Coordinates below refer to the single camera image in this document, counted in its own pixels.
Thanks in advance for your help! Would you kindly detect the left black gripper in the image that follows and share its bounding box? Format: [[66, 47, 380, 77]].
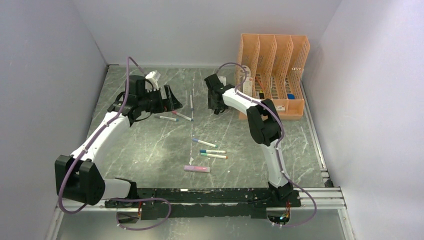
[[138, 84, 183, 115]]

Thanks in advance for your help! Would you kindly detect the blue capped white marker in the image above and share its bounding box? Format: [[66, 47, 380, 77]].
[[192, 138, 218, 148]]

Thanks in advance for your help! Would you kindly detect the teal capped white marker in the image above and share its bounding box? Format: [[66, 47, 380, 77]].
[[199, 149, 227, 155]]

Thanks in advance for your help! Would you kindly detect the green capped orange marker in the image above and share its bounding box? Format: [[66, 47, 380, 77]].
[[200, 152, 228, 159]]

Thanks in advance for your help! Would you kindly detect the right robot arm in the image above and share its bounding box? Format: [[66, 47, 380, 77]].
[[204, 73, 294, 207]]

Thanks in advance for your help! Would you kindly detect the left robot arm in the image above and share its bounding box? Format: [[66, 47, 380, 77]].
[[54, 75, 183, 208]]

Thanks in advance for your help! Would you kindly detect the pink capped white marker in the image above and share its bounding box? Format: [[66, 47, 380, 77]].
[[172, 110, 194, 122]]

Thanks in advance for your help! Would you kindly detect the grey capped white marker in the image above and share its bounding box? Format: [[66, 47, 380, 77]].
[[154, 115, 179, 122]]

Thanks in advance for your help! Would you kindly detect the white packaged item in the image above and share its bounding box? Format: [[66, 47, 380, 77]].
[[238, 65, 253, 97]]

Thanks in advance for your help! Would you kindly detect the purple highlighter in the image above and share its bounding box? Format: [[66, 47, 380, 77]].
[[183, 165, 211, 173]]

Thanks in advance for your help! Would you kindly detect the orange mesh file organizer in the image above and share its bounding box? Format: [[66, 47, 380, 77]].
[[234, 33, 310, 120]]

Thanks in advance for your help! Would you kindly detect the blue object in organizer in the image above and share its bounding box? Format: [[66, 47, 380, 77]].
[[287, 93, 296, 100]]

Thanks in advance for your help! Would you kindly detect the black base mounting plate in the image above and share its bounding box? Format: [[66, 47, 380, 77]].
[[104, 187, 301, 220]]

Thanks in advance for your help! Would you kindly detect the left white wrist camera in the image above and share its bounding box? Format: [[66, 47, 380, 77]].
[[145, 70, 161, 90]]

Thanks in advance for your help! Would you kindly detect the aluminium rail frame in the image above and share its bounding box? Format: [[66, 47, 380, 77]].
[[55, 187, 347, 212]]

